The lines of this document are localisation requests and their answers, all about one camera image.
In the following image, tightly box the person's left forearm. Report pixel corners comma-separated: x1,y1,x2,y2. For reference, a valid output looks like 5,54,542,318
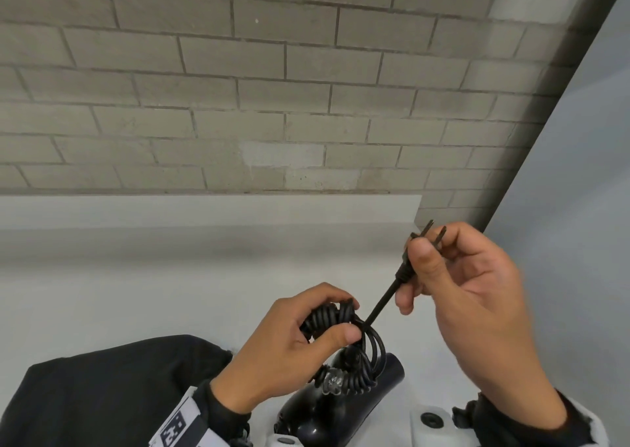
196,379,255,447

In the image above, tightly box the white wrist mount with tag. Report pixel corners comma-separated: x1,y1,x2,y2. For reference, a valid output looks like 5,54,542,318
148,385,217,447

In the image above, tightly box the person's right forearm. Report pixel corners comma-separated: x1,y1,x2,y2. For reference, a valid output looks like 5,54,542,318
452,392,597,447

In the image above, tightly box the black hair dryer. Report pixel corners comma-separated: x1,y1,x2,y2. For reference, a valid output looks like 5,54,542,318
273,350,406,447

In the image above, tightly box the person's right hand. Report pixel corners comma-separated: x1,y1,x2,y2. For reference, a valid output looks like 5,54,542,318
395,222,570,431

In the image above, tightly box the white wrist mount with knob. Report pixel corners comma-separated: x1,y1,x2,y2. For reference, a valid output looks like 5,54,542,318
410,392,612,447

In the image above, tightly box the clear plastic cord clip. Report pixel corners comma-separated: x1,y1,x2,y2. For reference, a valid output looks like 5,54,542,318
322,369,348,396

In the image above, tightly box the person's left hand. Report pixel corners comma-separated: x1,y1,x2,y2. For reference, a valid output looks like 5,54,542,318
211,283,363,414

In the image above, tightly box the black power cord with plug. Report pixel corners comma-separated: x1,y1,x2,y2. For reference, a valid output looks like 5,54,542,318
299,219,448,397

